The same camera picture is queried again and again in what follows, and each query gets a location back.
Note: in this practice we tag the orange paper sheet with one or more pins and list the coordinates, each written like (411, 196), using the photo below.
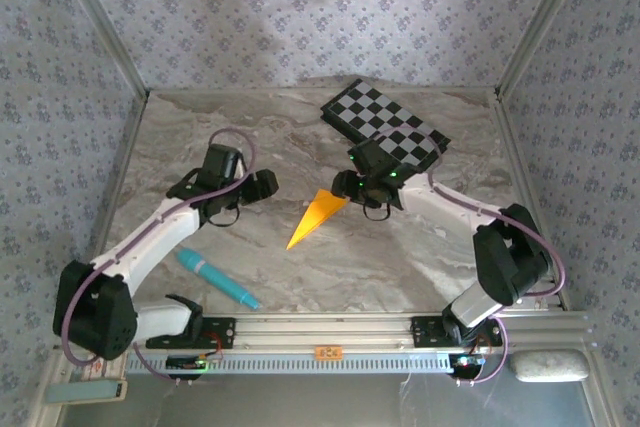
(320, 212)

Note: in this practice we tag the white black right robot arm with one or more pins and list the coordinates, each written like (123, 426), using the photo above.
(440, 199)

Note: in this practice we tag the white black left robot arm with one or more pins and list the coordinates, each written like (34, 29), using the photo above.
(160, 227)

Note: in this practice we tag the black grey folded chessboard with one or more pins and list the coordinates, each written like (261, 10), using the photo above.
(370, 112)

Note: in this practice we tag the teal marker pen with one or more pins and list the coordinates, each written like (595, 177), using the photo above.
(215, 279)

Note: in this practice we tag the small orange label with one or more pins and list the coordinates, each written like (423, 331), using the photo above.
(329, 352)

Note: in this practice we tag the small circuit board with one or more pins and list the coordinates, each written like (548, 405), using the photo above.
(185, 362)
(467, 361)

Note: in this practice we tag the red white card box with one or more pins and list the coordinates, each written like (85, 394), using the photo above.
(107, 369)

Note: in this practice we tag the teal flat box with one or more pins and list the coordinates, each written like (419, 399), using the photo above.
(82, 392)

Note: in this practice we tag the grey sponge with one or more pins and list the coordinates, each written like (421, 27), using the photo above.
(550, 367)

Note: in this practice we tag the aluminium side rail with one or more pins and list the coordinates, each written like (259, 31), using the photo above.
(512, 147)
(129, 147)

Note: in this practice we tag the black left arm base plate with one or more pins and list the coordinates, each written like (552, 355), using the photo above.
(220, 334)

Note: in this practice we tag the aluminium mounting rail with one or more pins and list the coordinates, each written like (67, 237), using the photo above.
(325, 329)

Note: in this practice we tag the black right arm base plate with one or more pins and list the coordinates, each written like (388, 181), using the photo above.
(425, 332)

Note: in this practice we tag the aluminium frame post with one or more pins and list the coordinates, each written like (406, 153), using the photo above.
(542, 17)
(102, 17)

